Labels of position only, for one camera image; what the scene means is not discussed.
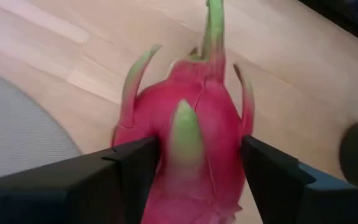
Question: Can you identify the pink dragon fruit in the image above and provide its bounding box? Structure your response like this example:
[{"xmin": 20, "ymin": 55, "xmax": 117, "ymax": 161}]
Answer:
[{"xmin": 110, "ymin": 0, "xmax": 256, "ymax": 224}]

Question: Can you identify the round grey mat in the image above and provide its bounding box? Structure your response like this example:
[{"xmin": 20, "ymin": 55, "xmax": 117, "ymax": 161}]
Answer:
[{"xmin": 0, "ymin": 65, "xmax": 83, "ymax": 183}]

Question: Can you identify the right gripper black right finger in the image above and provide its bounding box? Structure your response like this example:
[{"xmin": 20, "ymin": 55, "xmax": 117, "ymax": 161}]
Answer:
[{"xmin": 241, "ymin": 134, "xmax": 358, "ymax": 224}]

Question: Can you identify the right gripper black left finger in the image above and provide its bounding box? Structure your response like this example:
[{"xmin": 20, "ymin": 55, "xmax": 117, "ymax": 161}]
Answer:
[{"xmin": 0, "ymin": 135, "xmax": 162, "ymax": 224}]

